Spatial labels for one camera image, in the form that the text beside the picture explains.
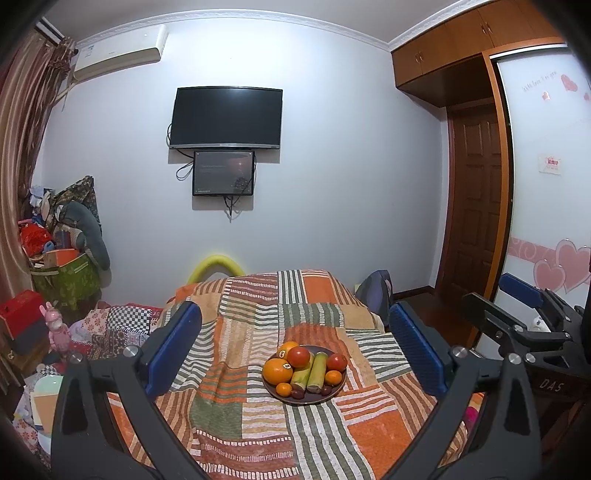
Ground brown striped curtain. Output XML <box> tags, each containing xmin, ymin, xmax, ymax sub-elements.
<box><xmin>0</xmin><ymin>28</ymin><xmax>77</xmax><ymax>296</ymax></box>

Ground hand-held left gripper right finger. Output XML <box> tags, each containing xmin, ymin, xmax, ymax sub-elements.
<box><xmin>383</xmin><ymin>301</ymin><xmax>543</xmax><ymax>480</ymax></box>

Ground white wardrobe door pink hearts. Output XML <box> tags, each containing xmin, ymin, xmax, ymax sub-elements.
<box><xmin>471</xmin><ymin>44</ymin><xmax>591</xmax><ymax>361</ymax></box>

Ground brown wooden door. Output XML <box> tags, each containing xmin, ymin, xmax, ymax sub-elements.
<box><xmin>438</xmin><ymin>104</ymin><xmax>509</xmax><ymax>301</ymax></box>

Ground yellow foam noodle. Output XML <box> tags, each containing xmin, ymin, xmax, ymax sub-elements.
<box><xmin>186</xmin><ymin>254</ymin><xmax>245</xmax><ymax>284</ymax></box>

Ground green storage box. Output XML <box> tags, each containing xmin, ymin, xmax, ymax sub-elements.
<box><xmin>30</xmin><ymin>253</ymin><xmax>101</xmax><ymax>310</ymax></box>

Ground stack of papers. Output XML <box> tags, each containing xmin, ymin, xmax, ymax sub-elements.
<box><xmin>14</xmin><ymin>374</ymin><xmax>63</xmax><ymax>441</ymax></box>

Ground grey shark plush toy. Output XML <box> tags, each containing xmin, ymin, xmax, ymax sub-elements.
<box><xmin>58</xmin><ymin>200</ymin><xmax>112</xmax><ymax>271</ymax></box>

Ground small black monitor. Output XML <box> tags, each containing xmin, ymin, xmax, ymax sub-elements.
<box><xmin>192</xmin><ymin>150</ymin><xmax>256</xmax><ymax>197</ymax></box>

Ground floral cloth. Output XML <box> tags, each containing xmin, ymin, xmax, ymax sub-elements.
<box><xmin>69</xmin><ymin>305</ymin><xmax>155</xmax><ymax>361</ymax></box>

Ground purple plate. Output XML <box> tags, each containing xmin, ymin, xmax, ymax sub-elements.
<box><xmin>262</xmin><ymin>345</ymin><xmax>347</xmax><ymax>406</ymax></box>

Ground green sugarcane piece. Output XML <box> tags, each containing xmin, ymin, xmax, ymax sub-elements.
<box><xmin>290</xmin><ymin>353</ymin><xmax>315</xmax><ymax>391</ymax></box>
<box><xmin>307</xmin><ymin>352</ymin><xmax>328</xmax><ymax>394</ymax></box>

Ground red bag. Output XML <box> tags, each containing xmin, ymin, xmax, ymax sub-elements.
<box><xmin>21</xmin><ymin>224</ymin><xmax>54</xmax><ymax>257</ymax></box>

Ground checkered cloth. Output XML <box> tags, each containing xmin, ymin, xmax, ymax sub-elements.
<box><xmin>106</xmin><ymin>307</ymin><xmax>155</xmax><ymax>335</ymax></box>

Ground purple bag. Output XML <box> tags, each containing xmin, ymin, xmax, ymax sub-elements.
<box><xmin>355</xmin><ymin>270</ymin><xmax>393</xmax><ymax>330</ymax></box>

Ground pink rabbit figure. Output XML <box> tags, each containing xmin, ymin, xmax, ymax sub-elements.
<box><xmin>41</xmin><ymin>302</ymin><xmax>71</xmax><ymax>363</ymax></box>

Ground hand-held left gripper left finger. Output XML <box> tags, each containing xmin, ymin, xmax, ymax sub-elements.
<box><xmin>50</xmin><ymin>300</ymin><xmax>211</xmax><ymax>480</ymax></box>

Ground white air conditioner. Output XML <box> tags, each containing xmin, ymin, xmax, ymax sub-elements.
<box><xmin>73</xmin><ymin>24</ymin><xmax>168</xmax><ymax>84</ymax></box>

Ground dark patterned bag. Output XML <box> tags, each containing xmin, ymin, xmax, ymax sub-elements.
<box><xmin>52</xmin><ymin>175</ymin><xmax>100</xmax><ymax>223</ymax></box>

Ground brown wooden upper cabinets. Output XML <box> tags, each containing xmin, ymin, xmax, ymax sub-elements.
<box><xmin>390</xmin><ymin>0</ymin><xmax>573</xmax><ymax>107</ymax></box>

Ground red box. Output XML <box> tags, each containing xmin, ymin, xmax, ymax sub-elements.
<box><xmin>0</xmin><ymin>290</ymin><xmax>47</xmax><ymax>337</ymax></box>

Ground orange box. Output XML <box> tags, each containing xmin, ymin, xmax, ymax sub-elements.
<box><xmin>44</xmin><ymin>248</ymin><xmax>80</xmax><ymax>269</ymax></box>

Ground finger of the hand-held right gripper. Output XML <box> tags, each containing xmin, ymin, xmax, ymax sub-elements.
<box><xmin>462</xmin><ymin>292</ymin><xmax>573</xmax><ymax>365</ymax></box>
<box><xmin>501</xmin><ymin>272</ymin><xmax>585</xmax><ymax>333</ymax></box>

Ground black wall television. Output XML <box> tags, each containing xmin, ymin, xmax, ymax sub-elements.
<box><xmin>168</xmin><ymin>86</ymin><xmax>283</xmax><ymax>151</ymax></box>

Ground striped patchwork blanket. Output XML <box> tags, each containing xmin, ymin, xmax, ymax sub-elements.
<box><xmin>104</xmin><ymin>269</ymin><xmax>485</xmax><ymax>480</ymax></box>

